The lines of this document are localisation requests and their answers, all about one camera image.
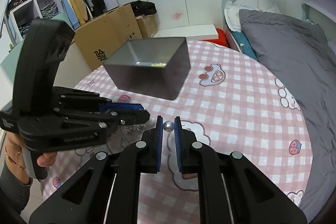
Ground person left hand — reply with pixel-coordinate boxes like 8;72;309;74
5;131;58;185

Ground grey metal tin box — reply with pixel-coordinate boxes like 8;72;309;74
103;37;191;101

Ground teal drawer cabinet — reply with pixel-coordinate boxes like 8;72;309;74
1;39;25;84

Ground large cardboard box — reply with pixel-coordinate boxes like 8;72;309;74
74;4;142;70

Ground small cardboard box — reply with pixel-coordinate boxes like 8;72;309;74
137;15;158;38

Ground pink checkered tablecloth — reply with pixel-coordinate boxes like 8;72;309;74
41;41;313;223

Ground black bag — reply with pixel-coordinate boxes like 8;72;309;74
130;0;157;17

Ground white red low platform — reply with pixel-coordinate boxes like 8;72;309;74
154;24;230;48

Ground white pillow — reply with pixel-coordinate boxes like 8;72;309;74
224;1;243;32

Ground grey bed duvet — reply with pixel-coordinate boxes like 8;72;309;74
239;9;335;223

